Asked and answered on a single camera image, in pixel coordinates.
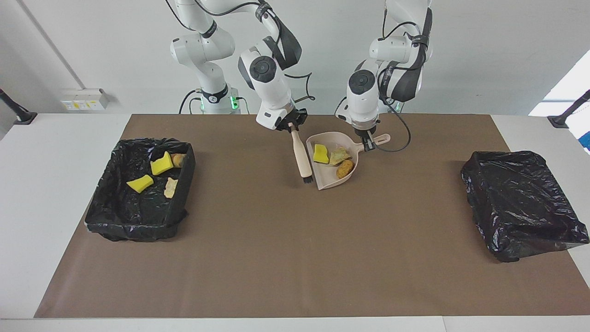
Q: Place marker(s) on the black bag lined bin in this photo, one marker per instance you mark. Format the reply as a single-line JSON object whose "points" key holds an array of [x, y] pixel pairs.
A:
{"points": [[124, 212], [516, 207]]}

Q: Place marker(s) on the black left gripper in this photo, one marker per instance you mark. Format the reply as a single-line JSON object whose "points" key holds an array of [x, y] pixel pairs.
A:
{"points": [[366, 128]]}

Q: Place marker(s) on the brown bread roll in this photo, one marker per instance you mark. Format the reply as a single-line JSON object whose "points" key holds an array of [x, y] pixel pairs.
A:
{"points": [[345, 169]]}

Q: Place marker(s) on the beige hand brush black bristles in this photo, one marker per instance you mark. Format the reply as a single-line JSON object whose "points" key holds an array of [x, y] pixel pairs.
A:
{"points": [[302, 157]]}

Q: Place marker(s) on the brown paper table mat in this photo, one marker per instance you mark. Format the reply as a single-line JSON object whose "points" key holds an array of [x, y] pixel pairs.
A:
{"points": [[276, 276]]}

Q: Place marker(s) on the pale pink plastic dustpan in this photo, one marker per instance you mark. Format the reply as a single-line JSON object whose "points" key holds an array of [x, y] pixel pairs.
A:
{"points": [[325, 180]]}

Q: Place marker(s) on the small yellow sponge piece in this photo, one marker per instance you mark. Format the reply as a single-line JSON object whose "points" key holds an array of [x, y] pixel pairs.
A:
{"points": [[139, 184]]}

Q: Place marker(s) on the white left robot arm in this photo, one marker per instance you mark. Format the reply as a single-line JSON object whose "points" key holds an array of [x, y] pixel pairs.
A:
{"points": [[364, 97]]}

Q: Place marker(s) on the white wall outlet box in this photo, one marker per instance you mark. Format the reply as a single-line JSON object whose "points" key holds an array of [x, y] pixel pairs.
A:
{"points": [[85, 99]]}

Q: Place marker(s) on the striped croissant piece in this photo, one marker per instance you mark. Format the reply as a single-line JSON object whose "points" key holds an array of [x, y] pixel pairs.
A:
{"points": [[178, 160], [171, 188]]}

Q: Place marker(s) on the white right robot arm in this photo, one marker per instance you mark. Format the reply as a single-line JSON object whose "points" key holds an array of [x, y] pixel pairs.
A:
{"points": [[272, 87]]}

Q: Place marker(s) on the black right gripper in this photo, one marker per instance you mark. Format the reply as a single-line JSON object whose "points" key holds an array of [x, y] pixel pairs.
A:
{"points": [[294, 119]]}

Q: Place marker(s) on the notched yellow sponge piece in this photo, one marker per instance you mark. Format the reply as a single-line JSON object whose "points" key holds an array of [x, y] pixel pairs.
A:
{"points": [[161, 166]]}

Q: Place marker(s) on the white and blue box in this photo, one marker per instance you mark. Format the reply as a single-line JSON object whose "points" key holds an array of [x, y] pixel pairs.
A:
{"points": [[583, 133]]}

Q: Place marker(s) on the pale beige bread chunk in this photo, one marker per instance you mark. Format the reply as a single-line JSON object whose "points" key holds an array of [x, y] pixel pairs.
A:
{"points": [[340, 157]]}

